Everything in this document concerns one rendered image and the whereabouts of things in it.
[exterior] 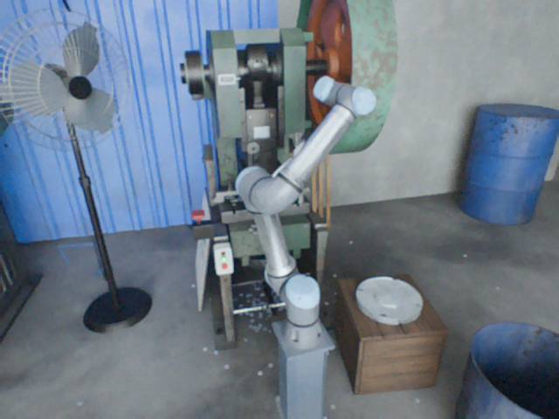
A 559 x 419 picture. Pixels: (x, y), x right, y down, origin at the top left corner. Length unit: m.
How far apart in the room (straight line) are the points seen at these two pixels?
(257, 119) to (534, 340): 1.42
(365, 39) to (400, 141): 2.11
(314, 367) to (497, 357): 0.74
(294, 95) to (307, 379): 1.17
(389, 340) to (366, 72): 1.07
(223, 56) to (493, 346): 1.58
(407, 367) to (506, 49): 2.91
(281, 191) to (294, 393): 0.83
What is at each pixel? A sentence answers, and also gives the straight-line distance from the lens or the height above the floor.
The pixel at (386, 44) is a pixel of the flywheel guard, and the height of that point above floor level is 1.44.
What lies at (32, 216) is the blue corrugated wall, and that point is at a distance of 3.40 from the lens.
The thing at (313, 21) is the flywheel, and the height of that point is 1.53.
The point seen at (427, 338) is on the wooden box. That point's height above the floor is 0.32.
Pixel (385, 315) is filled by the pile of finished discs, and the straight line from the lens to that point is 1.73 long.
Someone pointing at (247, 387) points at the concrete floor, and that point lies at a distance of 1.91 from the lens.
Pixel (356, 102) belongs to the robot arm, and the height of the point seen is 1.30.
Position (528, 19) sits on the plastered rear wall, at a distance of 4.04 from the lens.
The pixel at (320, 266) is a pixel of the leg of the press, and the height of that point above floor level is 0.42.
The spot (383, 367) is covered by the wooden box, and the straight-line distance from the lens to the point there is 1.80.
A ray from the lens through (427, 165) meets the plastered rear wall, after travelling 3.76.
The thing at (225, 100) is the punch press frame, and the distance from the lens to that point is 1.66.
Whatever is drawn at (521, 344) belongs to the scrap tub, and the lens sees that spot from 1.79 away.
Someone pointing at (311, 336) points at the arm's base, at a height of 0.50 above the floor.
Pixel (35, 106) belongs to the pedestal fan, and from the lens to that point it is 1.82.
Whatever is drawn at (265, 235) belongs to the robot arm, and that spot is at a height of 0.85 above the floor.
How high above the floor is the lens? 1.50
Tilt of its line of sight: 25 degrees down
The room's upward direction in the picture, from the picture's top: 1 degrees counter-clockwise
